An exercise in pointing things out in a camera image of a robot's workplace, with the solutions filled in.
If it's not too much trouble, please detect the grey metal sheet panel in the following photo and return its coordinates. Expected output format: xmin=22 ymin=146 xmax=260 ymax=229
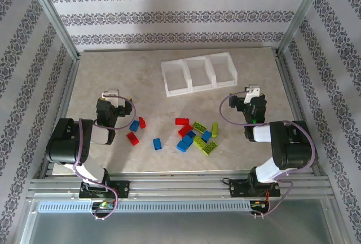
xmin=16 ymin=198 xmax=347 ymax=244

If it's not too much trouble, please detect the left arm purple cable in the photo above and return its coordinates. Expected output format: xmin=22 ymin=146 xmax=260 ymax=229
xmin=72 ymin=93 xmax=138 ymax=221

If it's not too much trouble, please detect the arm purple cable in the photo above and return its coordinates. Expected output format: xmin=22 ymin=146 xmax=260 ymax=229
xmin=219 ymin=90 xmax=317 ymax=219
xmin=72 ymin=93 xmax=138 ymax=221

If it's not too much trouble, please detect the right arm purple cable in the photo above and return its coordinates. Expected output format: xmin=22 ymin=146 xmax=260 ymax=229
xmin=219 ymin=90 xmax=317 ymax=219

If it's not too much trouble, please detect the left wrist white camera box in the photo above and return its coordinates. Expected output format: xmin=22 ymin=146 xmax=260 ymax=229
xmin=102 ymin=88 xmax=121 ymax=106

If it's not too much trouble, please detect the aluminium side rail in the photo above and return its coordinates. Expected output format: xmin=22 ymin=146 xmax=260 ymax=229
xmin=275 ymin=54 xmax=329 ymax=179
xmin=38 ymin=56 xmax=82 ymax=179

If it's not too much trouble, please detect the thin aluminium table edge rail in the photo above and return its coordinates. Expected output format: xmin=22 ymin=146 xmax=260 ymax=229
xmin=78 ymin=47 xmax=277 ymax=54

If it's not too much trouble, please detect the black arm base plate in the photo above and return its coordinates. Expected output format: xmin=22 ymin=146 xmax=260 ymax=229
xmin=228 ymin=179 xmax=282 ymax=199
xmin=78 ymin=180 xmax=131 ymax=199

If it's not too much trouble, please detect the wide aluminium base rail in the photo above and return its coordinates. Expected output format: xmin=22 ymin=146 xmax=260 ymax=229
xmin=27 ymin=172 xmax=335 ymax=201

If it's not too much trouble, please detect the grey slotted cable duct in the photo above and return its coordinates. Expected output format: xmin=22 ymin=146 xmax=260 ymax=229
xmin=36 ymin=201 xmax=253 ymax=214

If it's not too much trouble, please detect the aluminium frame post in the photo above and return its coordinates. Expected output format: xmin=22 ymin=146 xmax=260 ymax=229
xmin=275 ymin=0 xmax=331 ymax=56
xmin=24 ymin=0 xmax=81 ymax=60

